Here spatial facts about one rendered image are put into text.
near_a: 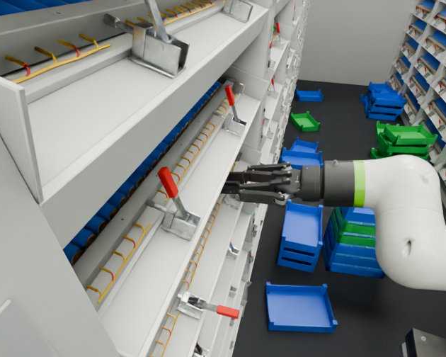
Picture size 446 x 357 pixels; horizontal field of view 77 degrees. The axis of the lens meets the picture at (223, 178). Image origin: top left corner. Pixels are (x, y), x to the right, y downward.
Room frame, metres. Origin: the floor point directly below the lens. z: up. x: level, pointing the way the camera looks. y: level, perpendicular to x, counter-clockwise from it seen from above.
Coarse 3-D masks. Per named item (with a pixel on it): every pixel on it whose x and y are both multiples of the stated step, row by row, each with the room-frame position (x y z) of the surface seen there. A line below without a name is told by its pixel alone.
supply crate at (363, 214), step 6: (342, 210) 0.98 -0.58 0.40; (348, 210) 0.92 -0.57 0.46; (354, 210) 0.98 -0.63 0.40; (360, 210) 0.98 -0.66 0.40; (366, 210) 0.98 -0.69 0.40; (372, 210) 0.98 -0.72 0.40; (348, 216) 0.92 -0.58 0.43; (354, 216) 0.92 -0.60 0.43; (360, 216) 0.91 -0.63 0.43; (366, 216) 0.91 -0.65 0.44; (372, 216) 0.90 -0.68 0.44; (372, 222) 0.90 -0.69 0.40
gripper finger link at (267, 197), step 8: (240, 192) 0.44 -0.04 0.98; (248, 192) 0.44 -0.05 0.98; (256, 192) 0.43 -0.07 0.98; (264, 192) 0.43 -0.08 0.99; (272, 192) 0.43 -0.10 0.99; (240, 200) 0.44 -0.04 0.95; (248, 200) 0.43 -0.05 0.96; (256, 200) 0.43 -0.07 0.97; (264, 200) 0.42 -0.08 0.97; (272, 200) 0.42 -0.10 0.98; (280, 200) 0.40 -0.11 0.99
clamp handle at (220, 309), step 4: (196, 304) 0.23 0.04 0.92; (200, 304) 0.24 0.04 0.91; (204, 304) 0.24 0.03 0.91; (208, 304) 0.24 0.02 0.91; (204, 308) 0.23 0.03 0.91; (208, 308) 0.23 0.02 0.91; (212, 308) 0.23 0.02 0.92; (216, 308) 0.23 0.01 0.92; (220, 308) 0.23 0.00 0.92; (224, 308) 0.23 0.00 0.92; (228, 308) 0.23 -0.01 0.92; (232, 308) 0.23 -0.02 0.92; (220, 312) 0.22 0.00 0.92; (224, 312) 0.22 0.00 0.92; (228, 312) 0.22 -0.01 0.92; (232, 312) 0.22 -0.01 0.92; (236, 312) 0.22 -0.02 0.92; (228, 316) 0.22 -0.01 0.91; (232, 316) 0.22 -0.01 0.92; (236, 316) 0.22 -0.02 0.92
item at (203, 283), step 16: (240, 160) 0.67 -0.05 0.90; (256, 160) 0.66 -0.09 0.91; (224, 208) 0.48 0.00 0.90; (240, 208) 0.49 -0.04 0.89; (208, 224) 0.42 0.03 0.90; (224, 224) 0.43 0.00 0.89; (208, 240) 0.38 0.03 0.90; (224, 240) 0.39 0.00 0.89; (192, 256) 0.34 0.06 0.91; (208, 256) 0.34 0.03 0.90; (224, 256) 0.35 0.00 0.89; (208, 272) 0.31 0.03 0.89; (192, 288) 0.27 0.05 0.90; (208, 288) 0.28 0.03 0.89; (192, 320) 0.22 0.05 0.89; (176, 336) 0.19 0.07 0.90; (192, 336) 0.20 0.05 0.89; (160, 352) 0.17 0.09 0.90; (176, 352) 0.17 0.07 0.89; (192, 352) 0.18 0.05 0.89
